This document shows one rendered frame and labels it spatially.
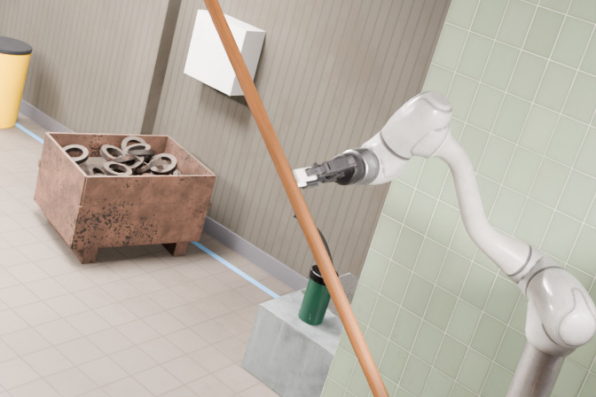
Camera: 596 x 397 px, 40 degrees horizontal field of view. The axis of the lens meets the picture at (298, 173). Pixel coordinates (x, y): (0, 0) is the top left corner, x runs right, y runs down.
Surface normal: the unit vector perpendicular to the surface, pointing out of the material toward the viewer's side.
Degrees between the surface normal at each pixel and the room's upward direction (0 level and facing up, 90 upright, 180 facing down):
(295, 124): 90
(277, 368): 90
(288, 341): 90
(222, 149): 90
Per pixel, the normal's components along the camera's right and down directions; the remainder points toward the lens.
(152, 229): 0.58, 0.42
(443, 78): -0.60, 0.11
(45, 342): 0.26, -0.91
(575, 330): 0.07, 0.26
